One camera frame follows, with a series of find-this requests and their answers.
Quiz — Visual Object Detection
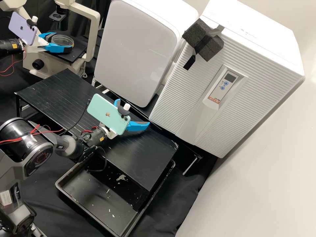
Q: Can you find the wrist camera phone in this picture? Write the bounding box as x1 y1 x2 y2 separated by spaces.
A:
88 93 131 136
8 12 39 46

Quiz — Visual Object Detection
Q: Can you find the black platform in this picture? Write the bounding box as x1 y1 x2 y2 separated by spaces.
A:
14 68 179 212
92 76 203 176

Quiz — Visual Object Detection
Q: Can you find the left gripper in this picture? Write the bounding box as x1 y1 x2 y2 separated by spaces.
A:
36 31 74 55

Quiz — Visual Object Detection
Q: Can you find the left wrist camera phone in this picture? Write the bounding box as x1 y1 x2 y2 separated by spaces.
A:
8 12 39 46

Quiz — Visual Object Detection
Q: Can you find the black cable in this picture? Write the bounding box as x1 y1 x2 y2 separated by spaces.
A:
63 98 107 173

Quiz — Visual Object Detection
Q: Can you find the white incubator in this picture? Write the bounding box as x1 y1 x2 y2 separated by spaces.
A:
198 0 305 74

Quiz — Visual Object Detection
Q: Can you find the white box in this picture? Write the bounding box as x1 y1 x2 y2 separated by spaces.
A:
93 0 200 108

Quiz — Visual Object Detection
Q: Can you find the cream microscope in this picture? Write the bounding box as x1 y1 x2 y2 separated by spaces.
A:
0 0 101 77

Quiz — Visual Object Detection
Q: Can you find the petri dish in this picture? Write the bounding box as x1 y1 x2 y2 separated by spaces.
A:
50 34 75 48

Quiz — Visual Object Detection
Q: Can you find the incubator door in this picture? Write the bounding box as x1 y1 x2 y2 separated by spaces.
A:
149 17 305 159

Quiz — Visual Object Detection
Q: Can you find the right wrist camera phone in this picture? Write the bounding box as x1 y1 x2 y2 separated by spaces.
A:
88 93 131 136

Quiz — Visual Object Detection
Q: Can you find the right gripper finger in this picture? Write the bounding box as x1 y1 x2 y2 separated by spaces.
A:
125 120 151 137

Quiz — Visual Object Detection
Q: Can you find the black tray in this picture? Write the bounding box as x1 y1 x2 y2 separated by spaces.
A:
55 159 176 237

